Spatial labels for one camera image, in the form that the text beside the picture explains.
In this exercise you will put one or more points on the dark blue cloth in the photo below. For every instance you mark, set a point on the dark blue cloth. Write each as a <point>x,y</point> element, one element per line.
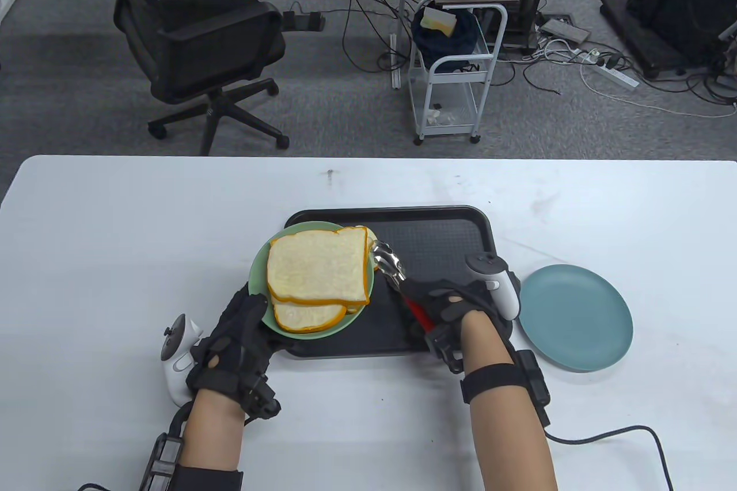
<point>460,42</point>

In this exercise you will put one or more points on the blue plate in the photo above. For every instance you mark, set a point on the blue plate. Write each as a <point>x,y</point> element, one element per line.
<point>576,318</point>

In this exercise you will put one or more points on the black plastic tray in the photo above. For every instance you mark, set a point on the black plastic tray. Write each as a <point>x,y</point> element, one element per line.
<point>443,238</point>

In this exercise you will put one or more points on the white hand controller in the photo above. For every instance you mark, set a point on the white hand controller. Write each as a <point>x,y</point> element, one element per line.
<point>502,289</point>
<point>175,364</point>

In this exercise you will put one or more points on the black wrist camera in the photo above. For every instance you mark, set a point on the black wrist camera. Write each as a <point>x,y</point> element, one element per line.
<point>534,387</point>
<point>161,456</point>

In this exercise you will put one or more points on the green plate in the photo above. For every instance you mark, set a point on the green plate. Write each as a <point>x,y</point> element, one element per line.
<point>258,275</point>

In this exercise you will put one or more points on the white right hand controller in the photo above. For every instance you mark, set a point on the white right hand controller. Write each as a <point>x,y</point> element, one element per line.
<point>502,289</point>

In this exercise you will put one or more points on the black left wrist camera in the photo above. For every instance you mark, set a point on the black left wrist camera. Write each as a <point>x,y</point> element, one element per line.
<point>161,456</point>

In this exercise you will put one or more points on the large bread slice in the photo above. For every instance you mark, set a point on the large bread slice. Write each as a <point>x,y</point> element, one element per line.
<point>316,266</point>

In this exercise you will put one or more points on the person's right hand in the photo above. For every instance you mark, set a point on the person's right hand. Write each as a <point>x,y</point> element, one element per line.
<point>455,301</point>

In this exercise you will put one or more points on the white power strip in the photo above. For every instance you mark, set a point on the white power strip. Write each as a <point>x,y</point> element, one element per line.
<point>616,73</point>

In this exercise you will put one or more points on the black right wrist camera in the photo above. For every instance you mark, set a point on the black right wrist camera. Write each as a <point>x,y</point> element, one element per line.
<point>534,387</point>

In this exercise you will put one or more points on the yellow sponge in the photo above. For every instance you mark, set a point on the yellow sponge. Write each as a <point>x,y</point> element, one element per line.
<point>437,22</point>

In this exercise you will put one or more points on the grey floor box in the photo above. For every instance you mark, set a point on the grey floor box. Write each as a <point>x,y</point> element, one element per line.
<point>565,29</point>

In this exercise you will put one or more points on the black office chair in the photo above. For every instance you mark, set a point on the black office chair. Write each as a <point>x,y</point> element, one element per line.
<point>196,42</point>

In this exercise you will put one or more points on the person's left hand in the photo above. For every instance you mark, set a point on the person's left hand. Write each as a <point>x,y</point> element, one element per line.
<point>230,347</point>

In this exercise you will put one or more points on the white left hand controller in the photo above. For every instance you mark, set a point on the white left hand controller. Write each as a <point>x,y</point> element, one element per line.
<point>175,364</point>

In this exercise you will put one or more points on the person's left forearm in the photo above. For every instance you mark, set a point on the person's left forearm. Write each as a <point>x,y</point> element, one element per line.
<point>210,433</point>

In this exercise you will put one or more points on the white metal rail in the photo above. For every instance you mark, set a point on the white metal rail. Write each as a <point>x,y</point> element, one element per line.
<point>400,7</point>

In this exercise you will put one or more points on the black power strip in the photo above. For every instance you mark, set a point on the black power strip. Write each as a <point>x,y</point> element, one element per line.
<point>305,20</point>

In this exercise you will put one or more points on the person's left thumb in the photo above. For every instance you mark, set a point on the person's left thumb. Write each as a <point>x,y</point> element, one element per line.
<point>259,302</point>

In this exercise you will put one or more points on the person's right forearm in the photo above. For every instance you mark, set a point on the person's right forearm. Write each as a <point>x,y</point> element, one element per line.
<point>506,445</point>

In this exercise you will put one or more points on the person's right fingers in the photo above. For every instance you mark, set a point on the person's right fingers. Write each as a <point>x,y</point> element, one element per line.
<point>423,298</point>

